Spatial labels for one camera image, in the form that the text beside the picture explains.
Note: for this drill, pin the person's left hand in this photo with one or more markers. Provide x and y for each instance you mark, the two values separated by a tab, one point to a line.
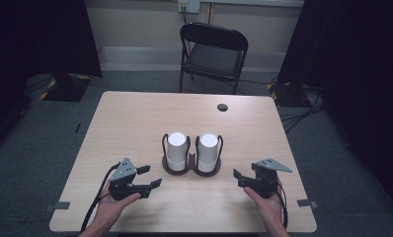
110	209

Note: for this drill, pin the black folding chair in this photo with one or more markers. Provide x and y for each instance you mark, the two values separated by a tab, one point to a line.
212	59

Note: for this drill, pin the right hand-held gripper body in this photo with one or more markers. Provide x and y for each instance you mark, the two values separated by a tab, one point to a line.
267	182

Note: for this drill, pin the person's right hand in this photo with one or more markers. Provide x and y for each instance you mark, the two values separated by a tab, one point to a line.
270	209

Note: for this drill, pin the black stand base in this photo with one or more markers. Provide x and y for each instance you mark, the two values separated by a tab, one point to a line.
66	89
285	95

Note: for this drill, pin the stack of white paper cups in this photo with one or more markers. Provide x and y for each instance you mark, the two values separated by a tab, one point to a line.
207	153
176	151

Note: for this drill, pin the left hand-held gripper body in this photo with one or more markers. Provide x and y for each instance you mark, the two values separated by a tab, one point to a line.
122	173

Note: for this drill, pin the grey tape strip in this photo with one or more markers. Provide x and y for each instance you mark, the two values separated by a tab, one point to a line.
58	205
307	203

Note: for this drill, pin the dark curtain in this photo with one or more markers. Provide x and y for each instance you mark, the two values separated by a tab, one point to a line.
359	65
36	36

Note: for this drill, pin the white wall socket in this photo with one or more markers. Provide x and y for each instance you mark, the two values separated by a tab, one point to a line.
189	5

